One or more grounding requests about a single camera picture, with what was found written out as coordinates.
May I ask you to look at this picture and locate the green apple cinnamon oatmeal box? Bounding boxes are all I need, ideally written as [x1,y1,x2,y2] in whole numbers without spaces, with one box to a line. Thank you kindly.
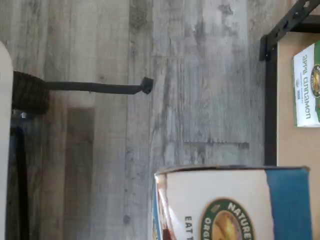
[292,41,320,129]

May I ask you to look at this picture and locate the blue Flax Plus oatmeal box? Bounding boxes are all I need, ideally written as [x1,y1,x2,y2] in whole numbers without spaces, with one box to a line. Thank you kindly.
[153,165,311,240]

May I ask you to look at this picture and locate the black metal shelf rack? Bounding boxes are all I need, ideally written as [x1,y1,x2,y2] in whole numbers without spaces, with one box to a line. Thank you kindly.
[259,0,320,171]

